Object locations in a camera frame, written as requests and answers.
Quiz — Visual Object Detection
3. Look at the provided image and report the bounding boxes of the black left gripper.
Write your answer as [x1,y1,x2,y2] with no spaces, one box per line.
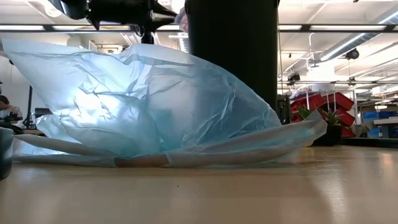
[87,0,178,44]

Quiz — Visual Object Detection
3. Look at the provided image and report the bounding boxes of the black trash bin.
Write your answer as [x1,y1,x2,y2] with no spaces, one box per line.
[185,0,280,112]

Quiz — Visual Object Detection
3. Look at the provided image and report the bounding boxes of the blue trash bag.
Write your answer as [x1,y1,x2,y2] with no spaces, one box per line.
[0,38,328,169]

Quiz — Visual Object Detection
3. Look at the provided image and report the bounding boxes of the red storage bins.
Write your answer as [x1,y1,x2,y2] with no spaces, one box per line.
[290,91,356,138]

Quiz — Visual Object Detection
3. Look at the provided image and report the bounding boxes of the person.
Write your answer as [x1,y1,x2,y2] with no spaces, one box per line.
[0,95,23,123]

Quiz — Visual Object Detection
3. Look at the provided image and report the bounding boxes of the potted succulent plant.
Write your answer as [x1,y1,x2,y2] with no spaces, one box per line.
[297,105,343,147]

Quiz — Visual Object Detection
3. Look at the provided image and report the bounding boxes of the background storage shelf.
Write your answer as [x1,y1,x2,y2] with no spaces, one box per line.
[360,105,398,139]

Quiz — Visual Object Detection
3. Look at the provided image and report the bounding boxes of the thin hanging cable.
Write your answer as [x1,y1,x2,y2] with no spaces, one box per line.
[276,18,284,85]

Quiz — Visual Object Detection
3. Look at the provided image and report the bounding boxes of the silver spiral duct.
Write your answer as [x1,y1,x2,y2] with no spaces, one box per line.
[320,6,398,62]

